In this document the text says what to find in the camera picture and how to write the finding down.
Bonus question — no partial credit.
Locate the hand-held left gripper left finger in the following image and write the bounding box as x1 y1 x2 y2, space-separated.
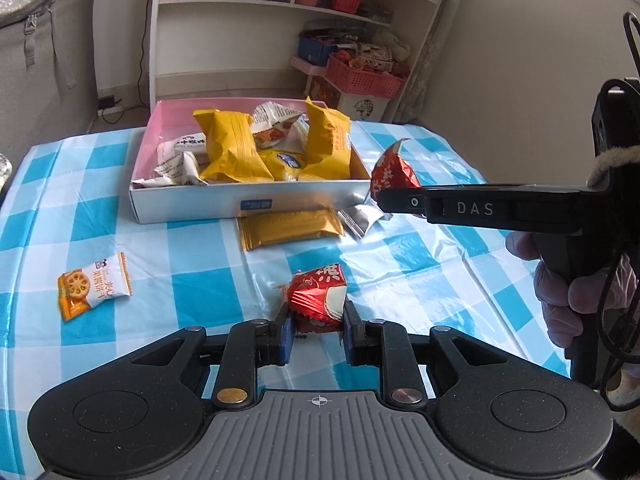
129 302 296 409

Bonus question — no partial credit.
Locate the brown flat snack packet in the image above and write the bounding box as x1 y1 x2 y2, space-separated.
236 206 347 252

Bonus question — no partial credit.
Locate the orange and white biscuit packet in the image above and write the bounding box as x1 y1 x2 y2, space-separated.
56 252 134 322

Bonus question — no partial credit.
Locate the yellow snack packet with print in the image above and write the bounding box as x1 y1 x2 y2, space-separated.
300 96 352 181

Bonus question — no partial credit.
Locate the blue white checkered tablecloth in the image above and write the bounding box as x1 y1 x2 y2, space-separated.
0 120 576 480

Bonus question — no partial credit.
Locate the grey fabric bag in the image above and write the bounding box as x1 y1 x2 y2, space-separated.
0 0 98 141

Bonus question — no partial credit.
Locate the white box with pink inside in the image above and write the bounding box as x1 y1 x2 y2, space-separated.
128 97 373 224

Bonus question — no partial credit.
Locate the white packet with red print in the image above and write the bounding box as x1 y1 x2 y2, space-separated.
250 101 302 148

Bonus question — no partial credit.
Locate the pile of snack packets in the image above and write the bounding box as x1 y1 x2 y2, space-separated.
305 20 411 78

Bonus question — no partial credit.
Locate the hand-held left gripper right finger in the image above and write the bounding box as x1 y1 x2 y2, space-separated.
341 300 503 407

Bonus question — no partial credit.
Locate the large pink plastic basket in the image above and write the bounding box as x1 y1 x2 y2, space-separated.
325 54 407 98

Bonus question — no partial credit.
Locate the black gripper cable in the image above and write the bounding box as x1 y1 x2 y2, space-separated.
592 237 640 408

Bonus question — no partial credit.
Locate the white printed storage box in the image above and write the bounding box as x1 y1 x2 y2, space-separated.
305 74 391 122

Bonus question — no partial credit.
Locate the red snack packet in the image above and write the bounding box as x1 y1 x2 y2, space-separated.
369 138 423 203
285 262 348 336

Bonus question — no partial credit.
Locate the blue box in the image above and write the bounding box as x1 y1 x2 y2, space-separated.
298 35 338 63

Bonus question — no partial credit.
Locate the plain yellow snack packet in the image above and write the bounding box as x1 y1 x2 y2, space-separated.
192 109 276 184

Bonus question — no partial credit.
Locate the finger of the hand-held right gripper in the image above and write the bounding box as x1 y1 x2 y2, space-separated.
372 184 601 238

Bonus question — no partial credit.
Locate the black power cable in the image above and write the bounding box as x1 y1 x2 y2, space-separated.
135 25 152 111

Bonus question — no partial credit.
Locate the white shelf unit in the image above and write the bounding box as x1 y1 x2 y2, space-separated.
147 0 463 111

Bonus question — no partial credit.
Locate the person's right hand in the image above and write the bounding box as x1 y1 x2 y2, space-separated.
505 232 640 356

